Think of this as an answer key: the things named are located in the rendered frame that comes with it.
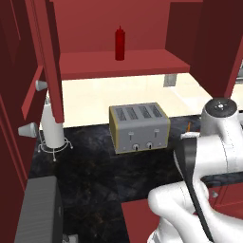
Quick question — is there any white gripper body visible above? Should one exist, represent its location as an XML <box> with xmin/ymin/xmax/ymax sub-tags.
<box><xmin>180</xmin><ymin>132</ymin><xmax>201</xmax><ymax>140</ymax></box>

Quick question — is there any dark red cabinet door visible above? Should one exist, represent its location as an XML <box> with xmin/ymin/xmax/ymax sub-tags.
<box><xmin>189</xmin><ymin>0</ymin><xmax>243</xmax><ymax>100</ymax></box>

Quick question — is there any red base cabinet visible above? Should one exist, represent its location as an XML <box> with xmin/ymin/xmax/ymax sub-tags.
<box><xmin>121</xmin><ymin>198</ymin><xmax>160</xmax><ymax>243</ymax></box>

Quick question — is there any grey cone cabinet knob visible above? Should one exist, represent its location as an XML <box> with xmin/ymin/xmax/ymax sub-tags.
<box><xmin>17</xmin><ymin>122</ymin><xmax>39</xmax><ymax>139</ymax></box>
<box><xmin>34</xmin><ymin>80</ymin><xmax>48</xmax><ymax>92</ymax></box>

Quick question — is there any grey four-slot toaster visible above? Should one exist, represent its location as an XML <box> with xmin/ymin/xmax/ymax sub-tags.
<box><xmin>108</xmin><ymin>102</ymin><xmax>172</xmax><ymax>155</ymax></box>

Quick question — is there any red drawer front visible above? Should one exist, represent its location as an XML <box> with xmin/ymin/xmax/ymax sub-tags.
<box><xmin>208</xmin><ymin>182</ymin><xmax>243</xmax><ymax>220</ymax></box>

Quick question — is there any red ketchup bottle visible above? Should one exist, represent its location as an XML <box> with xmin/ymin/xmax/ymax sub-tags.
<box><xmin>114</xmin><ymin>26</ymin><xmax>126</xmax><ymax>62</ymax></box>

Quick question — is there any grey ribbed appliance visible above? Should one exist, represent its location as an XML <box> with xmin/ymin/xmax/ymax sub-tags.
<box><xmin>13</xmin><ymin>176</ymin><xmax>65</xmax><ymax>243</ymax></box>

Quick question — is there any grey wall outlet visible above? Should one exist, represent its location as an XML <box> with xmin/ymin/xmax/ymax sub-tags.
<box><xmin>162</xmin><ymin>73</ymin><xmax>178</xmax><ymax>88</ymax></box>

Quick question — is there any open red wall cabinet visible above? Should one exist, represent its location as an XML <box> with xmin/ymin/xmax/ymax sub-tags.
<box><xmin>50</xmin><ymin>0</ymin><xmax>204</xmax><ymax>81</ymax></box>

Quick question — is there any wire paper towel stand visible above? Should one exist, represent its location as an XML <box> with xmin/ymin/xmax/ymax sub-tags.
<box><xmin>37</xmin><ymin>136</ymin><xmax>74</xmax><ymax>162</ymax></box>

